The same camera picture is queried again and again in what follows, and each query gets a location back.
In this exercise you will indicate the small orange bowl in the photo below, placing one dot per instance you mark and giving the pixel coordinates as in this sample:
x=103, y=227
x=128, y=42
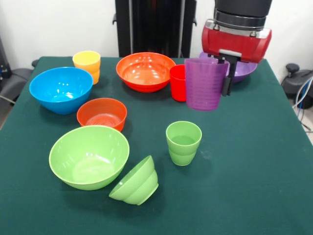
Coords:
x=101, y=117

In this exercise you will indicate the blue bowl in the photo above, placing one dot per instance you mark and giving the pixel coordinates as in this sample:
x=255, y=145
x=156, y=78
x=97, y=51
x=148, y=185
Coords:
x=61, y=88

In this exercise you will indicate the yellow cup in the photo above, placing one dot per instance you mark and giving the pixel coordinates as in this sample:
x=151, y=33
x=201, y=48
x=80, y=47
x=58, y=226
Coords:
x=86, y=62

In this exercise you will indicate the black machine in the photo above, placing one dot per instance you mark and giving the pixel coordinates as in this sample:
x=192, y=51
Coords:
x=3, y=58

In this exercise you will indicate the purple cup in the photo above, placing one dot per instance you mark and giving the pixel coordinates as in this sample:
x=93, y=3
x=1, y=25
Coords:
x=203, y=85

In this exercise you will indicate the red cup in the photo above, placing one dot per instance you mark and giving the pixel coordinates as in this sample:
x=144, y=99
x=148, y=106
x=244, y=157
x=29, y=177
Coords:
x=177, y=85

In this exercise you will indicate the large purple bowl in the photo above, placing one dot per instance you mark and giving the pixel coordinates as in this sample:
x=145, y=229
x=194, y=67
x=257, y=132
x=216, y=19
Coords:
x=244, y=71

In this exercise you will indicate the large green bowl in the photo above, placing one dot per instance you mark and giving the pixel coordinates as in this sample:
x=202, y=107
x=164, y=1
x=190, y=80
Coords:
x=88, y=159

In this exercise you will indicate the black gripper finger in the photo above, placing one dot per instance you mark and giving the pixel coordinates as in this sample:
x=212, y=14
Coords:
x=228, y=83
x=223, y=60

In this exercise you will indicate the large orange bowl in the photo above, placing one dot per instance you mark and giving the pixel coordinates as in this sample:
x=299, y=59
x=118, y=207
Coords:
x=144, y=73

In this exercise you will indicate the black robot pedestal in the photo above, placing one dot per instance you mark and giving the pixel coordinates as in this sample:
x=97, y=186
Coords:
x=151, y=24

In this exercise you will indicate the small green bowl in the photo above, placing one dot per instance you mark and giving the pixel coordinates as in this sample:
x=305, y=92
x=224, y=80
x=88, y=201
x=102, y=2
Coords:
x=139, y=186

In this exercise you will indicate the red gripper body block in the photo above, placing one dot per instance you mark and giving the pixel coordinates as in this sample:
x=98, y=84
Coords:
x=234, y=45

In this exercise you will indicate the green cup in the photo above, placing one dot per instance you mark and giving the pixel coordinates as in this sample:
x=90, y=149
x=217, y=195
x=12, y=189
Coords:
x=183, y=151

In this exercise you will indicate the dark green tablecloth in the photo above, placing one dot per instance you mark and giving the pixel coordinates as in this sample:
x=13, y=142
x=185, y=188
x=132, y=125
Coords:
x=220, y=183

